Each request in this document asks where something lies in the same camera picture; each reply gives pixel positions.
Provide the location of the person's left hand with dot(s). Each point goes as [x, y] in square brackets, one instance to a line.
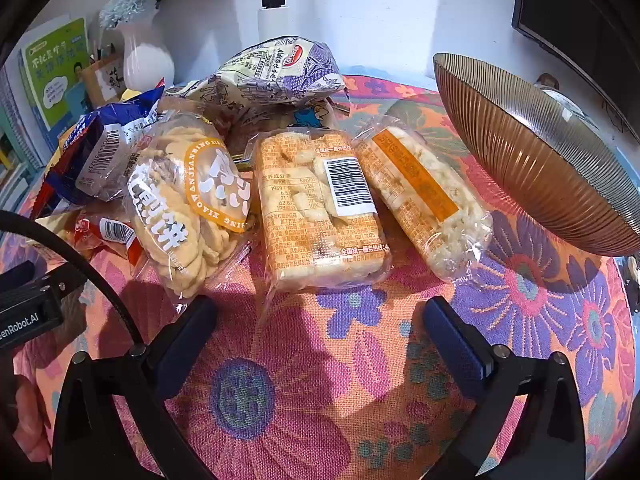
[31, 410]

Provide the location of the red orange barcode packet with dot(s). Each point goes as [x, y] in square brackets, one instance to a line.
[115, 235]

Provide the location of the light blue table cover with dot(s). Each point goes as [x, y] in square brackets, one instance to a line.
[395, 77]

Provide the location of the blue white snack packet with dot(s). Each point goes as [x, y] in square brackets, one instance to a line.
[100, 160]

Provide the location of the brown packet blue cartoon print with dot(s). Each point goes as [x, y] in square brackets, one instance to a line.
[310, 115]

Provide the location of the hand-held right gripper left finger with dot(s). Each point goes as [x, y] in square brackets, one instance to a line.
[185, 345]

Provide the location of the black television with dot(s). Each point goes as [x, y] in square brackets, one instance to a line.
[575, 10]

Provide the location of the orange print cracker packet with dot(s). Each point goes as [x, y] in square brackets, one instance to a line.
[300, 230]

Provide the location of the amber ribbed glass bowl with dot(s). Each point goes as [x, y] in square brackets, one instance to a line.
[525, 160]

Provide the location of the floral tablecloth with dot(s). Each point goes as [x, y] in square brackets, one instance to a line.
[310, 410]

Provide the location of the small brown figurine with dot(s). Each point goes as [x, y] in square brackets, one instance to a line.
[547, 81]

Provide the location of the green book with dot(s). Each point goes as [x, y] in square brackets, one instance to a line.
[50, 75]

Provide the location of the orange label puffed rice packet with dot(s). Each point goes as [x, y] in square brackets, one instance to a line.
[440, 230]

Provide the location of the white paper roll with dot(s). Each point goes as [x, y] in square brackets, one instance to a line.
[277, 30]

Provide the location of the white ribbed vase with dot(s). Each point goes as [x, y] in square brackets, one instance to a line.
[145, 65]

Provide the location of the white blue-print snack bag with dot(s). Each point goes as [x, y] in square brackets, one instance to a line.
[280, 75]

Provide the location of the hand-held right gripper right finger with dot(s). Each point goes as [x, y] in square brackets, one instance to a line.
[450, 345]

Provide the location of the yellow snack packet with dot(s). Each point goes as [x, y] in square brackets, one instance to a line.
[52, 222]

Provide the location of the clear twisted cracker packet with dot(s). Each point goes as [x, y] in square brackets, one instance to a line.
[170, 240]

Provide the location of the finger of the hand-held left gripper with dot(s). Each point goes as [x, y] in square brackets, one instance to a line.
[65, 280]
[15, 274]

